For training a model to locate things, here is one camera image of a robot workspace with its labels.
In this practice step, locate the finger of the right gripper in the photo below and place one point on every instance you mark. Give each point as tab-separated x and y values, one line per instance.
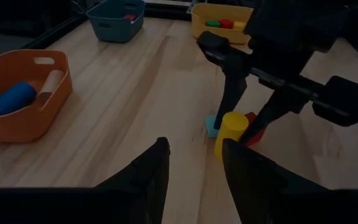
278	105
233	87

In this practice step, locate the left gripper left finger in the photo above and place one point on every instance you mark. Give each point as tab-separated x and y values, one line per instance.
120	202

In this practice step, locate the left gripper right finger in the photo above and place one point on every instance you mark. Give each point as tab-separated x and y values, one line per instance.
275	199

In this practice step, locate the red cube block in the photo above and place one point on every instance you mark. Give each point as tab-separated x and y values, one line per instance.
258	135
226	24

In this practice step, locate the yellow cylinder block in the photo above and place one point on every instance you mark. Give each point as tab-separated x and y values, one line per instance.
232	127

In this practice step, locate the light blue half-cylinder block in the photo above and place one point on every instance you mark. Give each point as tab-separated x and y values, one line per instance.
210	127

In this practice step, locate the green cube block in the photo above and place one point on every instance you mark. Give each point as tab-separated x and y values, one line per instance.
212	23

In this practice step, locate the blue cylinder block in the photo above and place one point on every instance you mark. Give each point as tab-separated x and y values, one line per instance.
11	99

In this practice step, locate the yellow cube block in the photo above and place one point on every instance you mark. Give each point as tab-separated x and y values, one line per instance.
239	25

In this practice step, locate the yellow plastic bin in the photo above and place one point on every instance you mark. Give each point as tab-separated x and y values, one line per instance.
216	35

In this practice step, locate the orange plastic bin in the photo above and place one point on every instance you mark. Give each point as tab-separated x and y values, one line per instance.
26	124

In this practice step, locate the grey-blue plastic bin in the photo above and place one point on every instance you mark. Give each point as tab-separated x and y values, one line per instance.
113	31

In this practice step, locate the tan wooden cylinder block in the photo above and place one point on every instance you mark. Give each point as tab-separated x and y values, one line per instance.
53	84

